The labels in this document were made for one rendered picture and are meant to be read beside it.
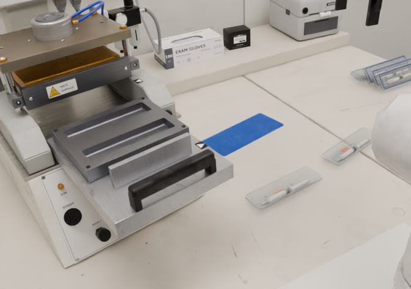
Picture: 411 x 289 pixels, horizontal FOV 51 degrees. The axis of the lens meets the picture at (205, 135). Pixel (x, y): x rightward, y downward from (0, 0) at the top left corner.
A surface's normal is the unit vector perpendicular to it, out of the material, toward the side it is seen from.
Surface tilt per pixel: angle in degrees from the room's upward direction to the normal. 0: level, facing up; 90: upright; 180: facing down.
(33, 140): 40
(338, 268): 0
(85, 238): 65
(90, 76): 90
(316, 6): 87
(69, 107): 0
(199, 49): 90
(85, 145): 0
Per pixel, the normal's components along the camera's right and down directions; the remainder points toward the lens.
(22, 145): 0.34, -0.38
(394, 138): -0.80, -0.04
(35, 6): 0.59, 0.40
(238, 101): -0.06, -0.84
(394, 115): -0.72, -0.36
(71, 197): 0.51, 0.01
